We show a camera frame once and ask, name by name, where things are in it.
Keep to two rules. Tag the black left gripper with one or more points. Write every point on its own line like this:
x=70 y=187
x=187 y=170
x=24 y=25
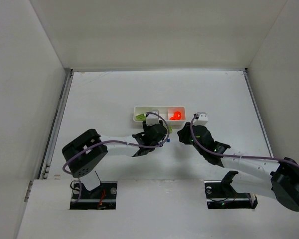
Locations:
x=160 y=127

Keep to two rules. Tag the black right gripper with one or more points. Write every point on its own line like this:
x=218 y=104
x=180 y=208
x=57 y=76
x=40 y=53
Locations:
x=187 y=134

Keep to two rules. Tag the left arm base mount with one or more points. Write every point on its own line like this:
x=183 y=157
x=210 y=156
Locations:
x=102 y=197

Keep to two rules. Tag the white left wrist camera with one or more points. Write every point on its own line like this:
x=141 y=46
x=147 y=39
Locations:
x=152 y=117

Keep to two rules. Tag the green studded square lego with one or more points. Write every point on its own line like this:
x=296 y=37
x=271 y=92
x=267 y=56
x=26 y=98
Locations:
x=140 y=117

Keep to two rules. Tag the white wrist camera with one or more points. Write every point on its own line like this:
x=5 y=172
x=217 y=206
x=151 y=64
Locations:
x=201 y=119
x=152 y=117

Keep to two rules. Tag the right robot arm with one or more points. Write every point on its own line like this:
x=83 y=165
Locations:
x=280 y=177

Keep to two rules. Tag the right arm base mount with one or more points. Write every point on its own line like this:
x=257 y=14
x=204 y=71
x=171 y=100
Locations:
x=221 y=195

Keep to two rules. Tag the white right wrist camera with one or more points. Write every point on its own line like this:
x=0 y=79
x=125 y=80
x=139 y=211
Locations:
x=201 y=119

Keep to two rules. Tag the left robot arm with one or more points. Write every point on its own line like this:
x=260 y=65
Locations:
x=86 y=151

